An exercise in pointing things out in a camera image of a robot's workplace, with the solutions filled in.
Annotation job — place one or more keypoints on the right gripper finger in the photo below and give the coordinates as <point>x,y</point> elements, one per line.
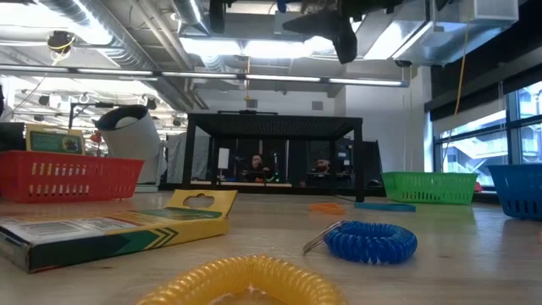
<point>311,23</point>

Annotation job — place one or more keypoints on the orange silicone band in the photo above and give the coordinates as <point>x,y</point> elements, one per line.
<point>326,210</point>

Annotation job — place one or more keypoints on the light blue silicone band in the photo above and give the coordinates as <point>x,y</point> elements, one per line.
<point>385,207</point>

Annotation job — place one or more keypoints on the yellow green crayon box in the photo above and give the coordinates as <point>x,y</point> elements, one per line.
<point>55,142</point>
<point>106,237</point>

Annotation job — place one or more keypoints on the yellow coil wristband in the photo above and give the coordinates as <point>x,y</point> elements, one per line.
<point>190,284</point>

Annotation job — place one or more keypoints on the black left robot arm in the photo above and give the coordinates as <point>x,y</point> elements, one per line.
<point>10,137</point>

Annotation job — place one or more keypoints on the white cylindrical desk lamp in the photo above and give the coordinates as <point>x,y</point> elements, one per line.
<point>135,144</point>

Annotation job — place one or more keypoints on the long ceiling light bar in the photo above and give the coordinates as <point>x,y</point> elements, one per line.
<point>279,78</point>

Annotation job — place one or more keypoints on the black mesh shelf riser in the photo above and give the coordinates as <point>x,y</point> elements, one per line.
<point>275,125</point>

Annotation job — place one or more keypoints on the person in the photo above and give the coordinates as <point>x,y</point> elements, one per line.
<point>322,165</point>
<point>256,163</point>

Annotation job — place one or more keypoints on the white paper sign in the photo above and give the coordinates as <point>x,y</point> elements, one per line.
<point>223,158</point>

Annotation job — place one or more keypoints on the green plastic basket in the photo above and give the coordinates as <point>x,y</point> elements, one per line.
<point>427,186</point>

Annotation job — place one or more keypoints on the black background stand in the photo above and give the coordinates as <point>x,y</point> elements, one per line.
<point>70,127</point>

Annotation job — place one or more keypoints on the red plastic basket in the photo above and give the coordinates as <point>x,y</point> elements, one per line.
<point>63,175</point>

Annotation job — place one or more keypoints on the blue plastic basket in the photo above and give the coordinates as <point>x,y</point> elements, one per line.
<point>521,190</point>

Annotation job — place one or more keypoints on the silver rectangular air duct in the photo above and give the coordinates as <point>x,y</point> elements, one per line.
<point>457,38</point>

